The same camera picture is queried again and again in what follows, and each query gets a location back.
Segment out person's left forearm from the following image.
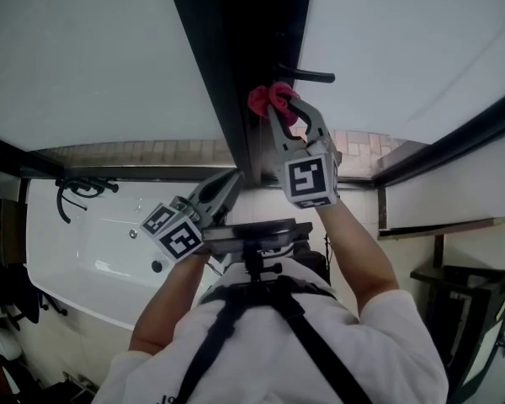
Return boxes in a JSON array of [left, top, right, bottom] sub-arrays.
[[128, 252, 211, 355]]

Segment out person's right forearm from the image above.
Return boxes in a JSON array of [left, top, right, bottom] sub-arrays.
[[315, 202, 401, 316]]

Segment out white bathtub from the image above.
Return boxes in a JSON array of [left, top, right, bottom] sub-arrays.
[[24, 178, 245, 332]]

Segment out black framed glass window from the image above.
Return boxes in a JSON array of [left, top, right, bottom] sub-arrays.
[[0, 0, 253, 184]]

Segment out white shirt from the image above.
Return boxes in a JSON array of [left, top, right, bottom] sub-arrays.
[[92, 263, 449, 404]]

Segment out pink cleaning cloth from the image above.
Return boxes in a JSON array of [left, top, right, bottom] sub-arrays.
[[247, 82, 300, 126]]

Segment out black chest harness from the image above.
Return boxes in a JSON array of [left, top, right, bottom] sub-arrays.
[[176, 274, 372, 404]]

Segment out wooden shelf board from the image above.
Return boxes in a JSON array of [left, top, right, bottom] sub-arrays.
[[377, 215, 505, 268]]

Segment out black office chair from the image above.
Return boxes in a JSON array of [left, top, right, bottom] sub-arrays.
[[0, 263, 69, 332]]

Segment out dark metal rack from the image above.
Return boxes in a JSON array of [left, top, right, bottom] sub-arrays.
[[45, 370, 102, 404]]

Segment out black chest-mounted phone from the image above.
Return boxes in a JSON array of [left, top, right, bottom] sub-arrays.
[[201, 221, 314, 255]]

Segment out black window handle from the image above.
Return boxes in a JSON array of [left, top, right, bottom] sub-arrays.
[[273, 62, 337, 85]]

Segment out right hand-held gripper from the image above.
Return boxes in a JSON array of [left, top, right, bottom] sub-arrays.
[[266, 97, 343, 211]]

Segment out black phone mount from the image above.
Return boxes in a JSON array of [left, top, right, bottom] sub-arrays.
[[235, 248, 284, 284]]

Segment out black cable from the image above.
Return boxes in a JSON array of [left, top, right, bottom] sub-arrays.
[[322, 233, 334, 286]]

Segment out white rounded seat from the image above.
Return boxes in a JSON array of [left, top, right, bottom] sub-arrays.
[[0, 326, 25, 362]]

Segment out brown wooden cabinet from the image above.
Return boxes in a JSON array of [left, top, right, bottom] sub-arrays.
[[0, 198, 29, 265]]

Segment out black metal stand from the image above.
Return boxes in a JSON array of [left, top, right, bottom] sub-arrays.
[[410, 264, 505, 404]]

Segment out black bathtub faucet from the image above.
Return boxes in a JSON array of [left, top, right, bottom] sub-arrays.
[[56, 178, 120, 225]]

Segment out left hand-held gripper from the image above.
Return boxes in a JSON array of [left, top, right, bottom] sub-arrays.
[[140, 169, 244, 264]]

